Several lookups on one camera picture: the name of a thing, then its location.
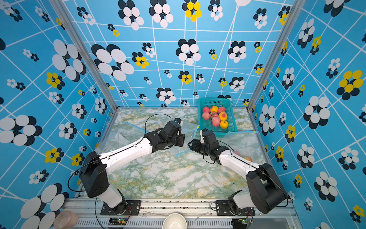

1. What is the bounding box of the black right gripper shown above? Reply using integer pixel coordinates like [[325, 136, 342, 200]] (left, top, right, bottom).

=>
[[188, 139, 211, 156]]

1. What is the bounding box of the clear zip-top bag blue zipper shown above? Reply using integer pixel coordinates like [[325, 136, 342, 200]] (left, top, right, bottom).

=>
[[223, 131, 266, 164]]

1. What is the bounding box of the red yellow peach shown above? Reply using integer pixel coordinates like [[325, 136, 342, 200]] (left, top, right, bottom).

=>
[[243, 156, 253, 162]]

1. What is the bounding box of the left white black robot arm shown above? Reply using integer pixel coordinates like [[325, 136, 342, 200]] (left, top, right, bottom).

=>
[[79, 132, 185, 215]]

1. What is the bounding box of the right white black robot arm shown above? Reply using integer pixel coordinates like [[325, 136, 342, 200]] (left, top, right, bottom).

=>
[[188, 139, 288, 215]]

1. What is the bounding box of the pink peach in basket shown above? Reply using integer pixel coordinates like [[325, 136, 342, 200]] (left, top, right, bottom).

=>
[[202, 112, 211, 120]]

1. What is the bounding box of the yellow orange peach in basket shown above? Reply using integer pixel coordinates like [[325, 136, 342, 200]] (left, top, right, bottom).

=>
[[220, 120, 229, 129]]

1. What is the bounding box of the teal plastic basket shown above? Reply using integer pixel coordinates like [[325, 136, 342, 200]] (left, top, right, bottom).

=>
[[198, 98, 237, 137]]

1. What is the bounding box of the white bowl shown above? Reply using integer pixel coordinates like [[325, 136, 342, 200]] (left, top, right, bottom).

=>
[[162, 213, 188, 229]]

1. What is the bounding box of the pink translucent object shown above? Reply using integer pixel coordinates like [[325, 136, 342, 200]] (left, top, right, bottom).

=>
[[53, 210, 79, 229]]

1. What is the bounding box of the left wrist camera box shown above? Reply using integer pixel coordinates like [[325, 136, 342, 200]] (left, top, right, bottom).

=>
[[159, 118, 182, 141]]

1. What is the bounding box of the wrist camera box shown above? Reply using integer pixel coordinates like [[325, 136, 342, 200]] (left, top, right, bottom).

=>
[[159, 118, 182, 141], [200, 128, 219, 148]]

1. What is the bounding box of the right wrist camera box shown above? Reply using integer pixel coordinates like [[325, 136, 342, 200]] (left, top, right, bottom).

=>
[[200, 128, 219, 148]]

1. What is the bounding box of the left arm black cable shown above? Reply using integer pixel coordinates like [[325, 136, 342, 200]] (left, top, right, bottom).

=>
[[143, 114, 175, 138]]

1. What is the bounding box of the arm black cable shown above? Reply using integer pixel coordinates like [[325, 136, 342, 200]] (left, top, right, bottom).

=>
[[143, 114, 175, 138], [225, 140, 289, 208]]

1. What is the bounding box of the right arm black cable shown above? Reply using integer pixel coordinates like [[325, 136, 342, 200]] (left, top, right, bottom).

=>
[[225, 140, 289, 208]]

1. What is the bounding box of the aluminium front rail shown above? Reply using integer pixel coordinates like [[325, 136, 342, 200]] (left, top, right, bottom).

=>
[[63, 198, 302, 229]]

